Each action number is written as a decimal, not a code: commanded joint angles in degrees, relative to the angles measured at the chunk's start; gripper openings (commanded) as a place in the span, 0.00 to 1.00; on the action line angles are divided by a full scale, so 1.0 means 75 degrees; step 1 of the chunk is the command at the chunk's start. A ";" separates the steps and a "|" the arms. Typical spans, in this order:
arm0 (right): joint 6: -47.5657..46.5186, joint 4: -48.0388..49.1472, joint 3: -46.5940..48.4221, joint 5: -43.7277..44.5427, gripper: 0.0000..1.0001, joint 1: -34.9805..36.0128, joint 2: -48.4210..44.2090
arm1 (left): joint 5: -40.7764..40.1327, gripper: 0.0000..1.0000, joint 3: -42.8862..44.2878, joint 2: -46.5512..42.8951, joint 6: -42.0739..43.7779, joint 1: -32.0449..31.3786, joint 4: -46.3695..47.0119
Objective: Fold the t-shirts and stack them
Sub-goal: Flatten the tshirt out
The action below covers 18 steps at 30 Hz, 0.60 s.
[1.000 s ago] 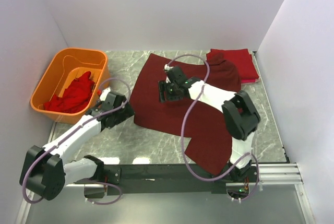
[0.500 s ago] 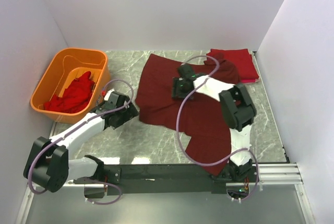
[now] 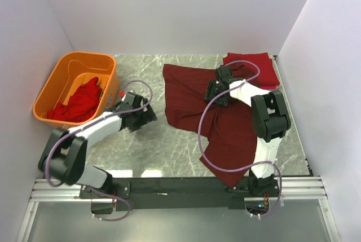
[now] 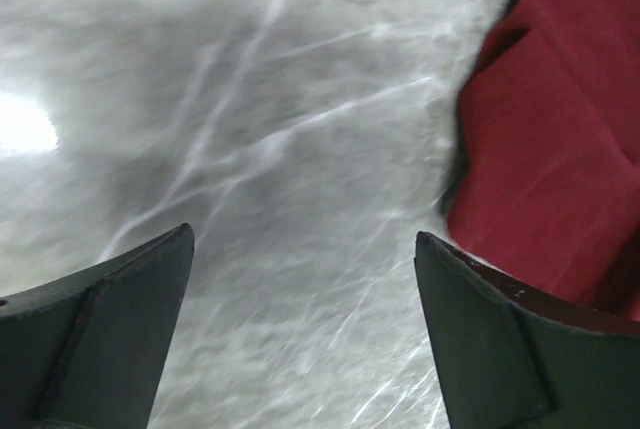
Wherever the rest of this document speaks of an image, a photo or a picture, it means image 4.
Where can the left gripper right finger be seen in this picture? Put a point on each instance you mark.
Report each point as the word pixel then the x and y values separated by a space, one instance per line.
pixel 509 355

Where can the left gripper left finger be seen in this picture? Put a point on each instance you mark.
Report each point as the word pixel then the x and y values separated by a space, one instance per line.
pixel 88 350

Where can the dark red t shirt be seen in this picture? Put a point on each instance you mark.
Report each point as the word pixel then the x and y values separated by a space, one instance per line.
pixel 550 120

